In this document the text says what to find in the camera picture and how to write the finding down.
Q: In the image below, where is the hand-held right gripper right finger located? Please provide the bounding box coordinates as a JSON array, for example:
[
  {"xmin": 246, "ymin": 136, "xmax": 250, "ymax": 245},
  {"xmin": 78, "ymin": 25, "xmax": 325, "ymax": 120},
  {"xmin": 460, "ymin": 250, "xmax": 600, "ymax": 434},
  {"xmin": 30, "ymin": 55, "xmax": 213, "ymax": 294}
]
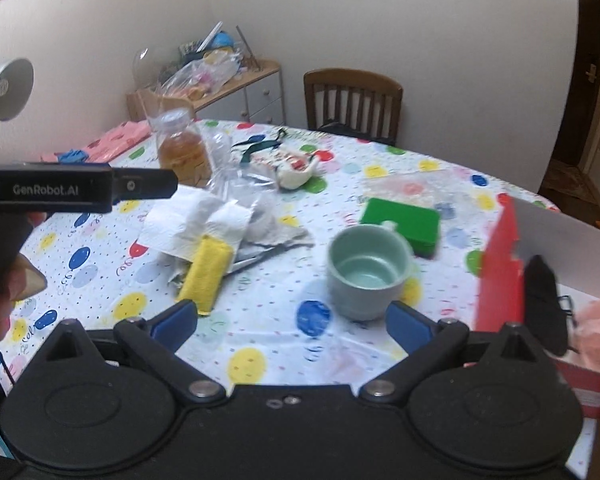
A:
[{"xmin": 359, "ymin": 301, "xmax": 551, "ymax": 404}]

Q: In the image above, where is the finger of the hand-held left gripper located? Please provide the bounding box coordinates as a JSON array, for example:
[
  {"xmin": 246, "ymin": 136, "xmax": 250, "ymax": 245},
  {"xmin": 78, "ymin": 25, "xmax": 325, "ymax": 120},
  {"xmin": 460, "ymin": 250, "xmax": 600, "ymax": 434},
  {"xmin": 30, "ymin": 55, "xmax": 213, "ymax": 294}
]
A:
[{"xmin": 112, "ymin": 168, "xmax": 179, "ymax": 204}]

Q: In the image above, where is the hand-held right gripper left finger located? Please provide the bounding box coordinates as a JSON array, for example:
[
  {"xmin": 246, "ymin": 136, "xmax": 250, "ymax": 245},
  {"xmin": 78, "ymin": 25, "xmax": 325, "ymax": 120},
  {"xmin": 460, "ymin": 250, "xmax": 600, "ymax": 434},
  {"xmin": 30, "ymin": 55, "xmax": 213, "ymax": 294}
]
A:
[{"xmin": 45, "ymin": 301, "xmax": 227, "ymax": 404}]

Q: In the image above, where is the green sponge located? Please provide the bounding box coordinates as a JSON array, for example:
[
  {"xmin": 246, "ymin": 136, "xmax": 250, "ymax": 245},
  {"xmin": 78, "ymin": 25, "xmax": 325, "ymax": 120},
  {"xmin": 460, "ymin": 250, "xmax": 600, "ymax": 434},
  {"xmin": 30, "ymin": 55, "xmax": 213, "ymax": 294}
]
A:
[{"xmin": 358, "ymin": 197, "xmax": 441, "ymax": 260}]

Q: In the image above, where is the red cardboard box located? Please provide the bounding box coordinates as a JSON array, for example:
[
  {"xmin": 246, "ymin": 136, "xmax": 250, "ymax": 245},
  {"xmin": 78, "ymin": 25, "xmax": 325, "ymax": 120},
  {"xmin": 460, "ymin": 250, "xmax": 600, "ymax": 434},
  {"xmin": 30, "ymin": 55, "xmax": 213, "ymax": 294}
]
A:
[{"xmin": 472, "ymin": 193, "xmax": 600, "ymax": 419}]

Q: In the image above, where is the person's left hand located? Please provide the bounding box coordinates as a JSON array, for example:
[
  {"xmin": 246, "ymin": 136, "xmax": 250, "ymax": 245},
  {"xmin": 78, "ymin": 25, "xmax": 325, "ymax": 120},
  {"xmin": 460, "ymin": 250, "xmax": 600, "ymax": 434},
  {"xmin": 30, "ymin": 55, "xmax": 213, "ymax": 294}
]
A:
[{"xmin": 0, "ymin": 254, "xmax": 48, "ymax": 346}]

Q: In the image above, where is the plastic bottle of tea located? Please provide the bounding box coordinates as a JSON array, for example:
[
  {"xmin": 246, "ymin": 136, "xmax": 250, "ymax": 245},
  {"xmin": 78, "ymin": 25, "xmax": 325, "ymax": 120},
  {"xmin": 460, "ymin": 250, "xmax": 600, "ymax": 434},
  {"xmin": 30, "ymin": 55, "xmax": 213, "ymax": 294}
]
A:
[{"xmin": 149, "ymin": 108, "xmax": 214, "ymax": 189}]

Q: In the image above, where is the white paper towel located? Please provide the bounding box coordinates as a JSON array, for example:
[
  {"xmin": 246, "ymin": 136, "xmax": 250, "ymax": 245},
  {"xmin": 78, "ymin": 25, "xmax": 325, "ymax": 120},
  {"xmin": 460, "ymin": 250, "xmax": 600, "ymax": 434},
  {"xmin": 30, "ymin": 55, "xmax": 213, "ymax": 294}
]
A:
[{"xmin": 139, "ymin": 194, "xmax": 254, "ymax": 267}]

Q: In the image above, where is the yellow sponge cloth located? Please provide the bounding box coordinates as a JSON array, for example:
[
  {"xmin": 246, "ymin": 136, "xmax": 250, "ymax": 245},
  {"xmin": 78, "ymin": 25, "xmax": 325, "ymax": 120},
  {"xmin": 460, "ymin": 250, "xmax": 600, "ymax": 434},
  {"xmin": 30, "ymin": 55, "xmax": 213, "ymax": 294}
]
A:
[{"xmin": 175, "ymin": 234, "xmax": 233, "ymax": 317}]

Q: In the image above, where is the pale green ceramic cup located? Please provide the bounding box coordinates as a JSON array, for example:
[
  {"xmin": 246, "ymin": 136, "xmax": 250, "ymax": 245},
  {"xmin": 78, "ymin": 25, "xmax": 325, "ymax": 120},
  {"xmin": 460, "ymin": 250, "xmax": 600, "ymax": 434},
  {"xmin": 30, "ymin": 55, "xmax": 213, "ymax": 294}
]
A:
[{"xmin": 327, "ymin": 220, "xmax": 414, "ymax": 322}]

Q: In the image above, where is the grey desk lamp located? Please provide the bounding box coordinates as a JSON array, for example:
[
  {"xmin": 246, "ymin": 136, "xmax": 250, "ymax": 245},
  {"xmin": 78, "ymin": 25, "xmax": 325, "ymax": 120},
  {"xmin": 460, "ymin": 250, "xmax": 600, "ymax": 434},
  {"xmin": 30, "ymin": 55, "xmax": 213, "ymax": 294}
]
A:
[{"xmin": 0, "ymin": 57, "xmax": 35, "ymax": 122}]

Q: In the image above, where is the balloon print tablecloth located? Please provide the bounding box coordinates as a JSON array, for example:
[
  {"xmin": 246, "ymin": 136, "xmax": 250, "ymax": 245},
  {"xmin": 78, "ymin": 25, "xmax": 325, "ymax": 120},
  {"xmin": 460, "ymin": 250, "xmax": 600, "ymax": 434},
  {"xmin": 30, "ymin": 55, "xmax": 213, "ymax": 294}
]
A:
[{"xmin": 0, "ymin": 119, "xmax": 598, "ymax": 480}]

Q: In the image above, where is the clear glass dome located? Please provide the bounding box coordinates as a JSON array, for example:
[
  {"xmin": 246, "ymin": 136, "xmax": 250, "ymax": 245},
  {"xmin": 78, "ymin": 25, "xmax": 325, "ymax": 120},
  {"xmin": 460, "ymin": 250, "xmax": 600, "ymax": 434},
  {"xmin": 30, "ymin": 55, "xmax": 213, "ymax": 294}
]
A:
[{"xmin": 132, "ymin": 47, "xmax": 164, "ymax": 92}]

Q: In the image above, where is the clear plastic bag of snacks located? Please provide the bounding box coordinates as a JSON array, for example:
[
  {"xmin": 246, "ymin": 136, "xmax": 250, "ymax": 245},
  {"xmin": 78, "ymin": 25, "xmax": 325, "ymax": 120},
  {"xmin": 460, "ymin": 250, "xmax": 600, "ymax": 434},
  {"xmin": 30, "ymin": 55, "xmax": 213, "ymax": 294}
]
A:
[{"xmin": 157, "ymin": 51, "xmax": 242, "ymax": 99}]

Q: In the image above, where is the empty clear plastic bag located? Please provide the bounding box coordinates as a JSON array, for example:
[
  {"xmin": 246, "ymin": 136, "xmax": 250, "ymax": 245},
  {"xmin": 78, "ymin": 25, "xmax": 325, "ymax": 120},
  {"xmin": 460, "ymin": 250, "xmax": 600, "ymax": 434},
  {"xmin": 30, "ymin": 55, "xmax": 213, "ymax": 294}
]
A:
[{"xmin": 364, "ymin": 169, "xmax": 462, "ymax": 207}]

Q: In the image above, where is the light wooden side cabinet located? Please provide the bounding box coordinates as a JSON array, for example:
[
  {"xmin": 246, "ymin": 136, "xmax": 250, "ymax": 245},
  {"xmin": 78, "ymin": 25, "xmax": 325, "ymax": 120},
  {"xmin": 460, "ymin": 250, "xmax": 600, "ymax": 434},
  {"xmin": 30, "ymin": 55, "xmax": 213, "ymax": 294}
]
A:
[{"xmin": 126, "ymin": 59, "xmax": 285, "ymax": 126}]

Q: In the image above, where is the wet wipes pack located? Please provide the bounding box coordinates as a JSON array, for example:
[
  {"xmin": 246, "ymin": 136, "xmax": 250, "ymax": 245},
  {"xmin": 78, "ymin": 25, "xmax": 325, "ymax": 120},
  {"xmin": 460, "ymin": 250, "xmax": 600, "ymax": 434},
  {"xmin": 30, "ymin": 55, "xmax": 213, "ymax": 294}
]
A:
[{"xmin": 232, "ymin": 129, "xmax": 332, "ymax": 192}]

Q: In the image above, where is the dark wooden chair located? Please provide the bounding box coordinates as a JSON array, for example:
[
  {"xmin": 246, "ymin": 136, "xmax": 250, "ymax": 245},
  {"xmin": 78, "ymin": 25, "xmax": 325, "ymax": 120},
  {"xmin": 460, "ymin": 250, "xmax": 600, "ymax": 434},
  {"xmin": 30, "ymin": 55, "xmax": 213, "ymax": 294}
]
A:
[{"xmin": 303, "ymin": 68, "xmax": 404, "ymax": 144}]

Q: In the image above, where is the dark wooden door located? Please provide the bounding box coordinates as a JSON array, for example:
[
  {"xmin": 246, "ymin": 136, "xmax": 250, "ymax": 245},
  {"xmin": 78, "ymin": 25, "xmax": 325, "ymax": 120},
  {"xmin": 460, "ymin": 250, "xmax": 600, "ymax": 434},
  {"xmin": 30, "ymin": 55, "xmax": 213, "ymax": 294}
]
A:
[{"xmin": 576, "ymin": 0, "xmax": 600, "ymax": 163}]

